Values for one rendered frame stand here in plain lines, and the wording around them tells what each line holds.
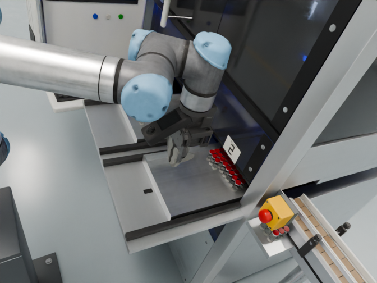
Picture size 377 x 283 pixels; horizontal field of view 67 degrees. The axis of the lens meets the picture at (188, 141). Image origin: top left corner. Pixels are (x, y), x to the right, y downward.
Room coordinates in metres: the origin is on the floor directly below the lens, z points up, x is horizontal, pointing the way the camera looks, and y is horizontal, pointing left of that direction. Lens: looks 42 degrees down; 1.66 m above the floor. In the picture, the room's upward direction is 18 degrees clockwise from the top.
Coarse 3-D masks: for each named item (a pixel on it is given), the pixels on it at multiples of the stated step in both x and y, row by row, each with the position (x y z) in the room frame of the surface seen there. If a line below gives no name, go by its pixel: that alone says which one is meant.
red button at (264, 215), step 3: (261, 210) 0.55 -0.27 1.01; (264, 210) 0.55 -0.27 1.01; (267, 210) 0.55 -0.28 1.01; (258, 213) 0.55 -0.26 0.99; (261, 213) 0.54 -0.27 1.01; (264, 213) 0.54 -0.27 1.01; (267, 213) 0.54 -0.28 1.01; (258, 216) 0.54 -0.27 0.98; (261, 216) 0.53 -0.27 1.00; (264, 216) 0.53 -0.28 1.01; (267, 216) 0.53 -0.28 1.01; (270, 216) 0.53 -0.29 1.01; (261, 219) 0.53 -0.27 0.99; (264, 219) 0.52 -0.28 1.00; (267, 219) 0.52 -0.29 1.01; (270, 219) 0.53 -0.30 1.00; (264, 222) 0.52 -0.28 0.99; (267, 222) 0.52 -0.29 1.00
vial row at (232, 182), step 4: (216, 152) 0.82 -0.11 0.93; (220, 156) 0.80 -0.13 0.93; (220, 160) 0.79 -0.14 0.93; (224, 160) 0.79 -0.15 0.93; (220, 164) 0.78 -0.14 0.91; (224, 164) 0.77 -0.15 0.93; (220, 168) 0.77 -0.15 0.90; (224, 168) 0.77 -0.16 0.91; (228, 168) 0.75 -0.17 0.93; (224, 172) 0.75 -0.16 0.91; (228, 172) 0.75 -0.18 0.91; (232, 172) 0.74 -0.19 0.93; (224, 176) 0.75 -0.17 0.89; (228, 176) 0.73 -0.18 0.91; (232, 176) 0.72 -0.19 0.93; (236, 176) 0.73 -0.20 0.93; (228, 180) 0.73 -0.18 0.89; (232, 180) 0.71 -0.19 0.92; (236, 180) 0.71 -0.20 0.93; (228, 184) 0.72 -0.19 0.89; (232, 184) 0.71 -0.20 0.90; (236, 184) 0.70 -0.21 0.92; (232, 188) 0.70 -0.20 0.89; (236, 188) 0.69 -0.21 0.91
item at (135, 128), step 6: (174, 96) 1.13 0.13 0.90; (180, 96) 1.15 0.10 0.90; (174, 102) 1.11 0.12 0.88; (168, 108) 1.05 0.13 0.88; (174, 108) 1.07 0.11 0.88; (126, 114) 0.88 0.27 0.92; (126, 120) 0.87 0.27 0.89; (132, 120) 0.90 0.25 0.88; (132, 126) 0.82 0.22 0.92; (138, 126) 0.87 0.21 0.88; (132, 132) 0.81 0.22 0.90; (138, 132) 0.84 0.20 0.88; (138, 138) 0.77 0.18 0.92; (144, 138) 0.78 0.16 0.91
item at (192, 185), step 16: (208, 144) 0.86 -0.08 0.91; (144, 160) 0.69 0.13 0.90; (160, 160) 0.73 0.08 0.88; (192, 160) 0.78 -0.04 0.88; (160, 176) 0.66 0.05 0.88; (176, 176) 0.68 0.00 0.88; (192, 176) 0.70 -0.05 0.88; (208, 176) 0.73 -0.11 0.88; (160, 192) 0.57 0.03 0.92; (176, 192) 0.61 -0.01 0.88; (192, 192) 0.64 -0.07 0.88; (208, 192) 0.66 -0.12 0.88; (224, 192) 0.68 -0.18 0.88; (240, 192) 0.70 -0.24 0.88; (176, 208) 0.55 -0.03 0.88; (192, 208) 0.57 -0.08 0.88; (208, 208) 0.58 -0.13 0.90
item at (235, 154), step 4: (228, 136) 0.78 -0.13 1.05; (228, 140) 0.78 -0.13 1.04; (232, 140) 0.76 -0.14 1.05; (224, 144) 0.78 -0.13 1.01; (228, 144) 0.77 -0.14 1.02; (224, 148) 0.78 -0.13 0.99; (228, 148) 0.76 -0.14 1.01; (232, 148) 0.75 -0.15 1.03; (236, 148) 0.74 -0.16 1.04; (228, 152) 0.76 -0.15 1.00; (232, 152) 0.74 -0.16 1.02; (236, 152) 0.73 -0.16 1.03; (240, 152) 0.72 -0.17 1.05; (232, 156) 0.74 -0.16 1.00; (236, 156) 0.73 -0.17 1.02; (232, 160) 0.73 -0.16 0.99; (236, 160) 0.72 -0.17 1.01
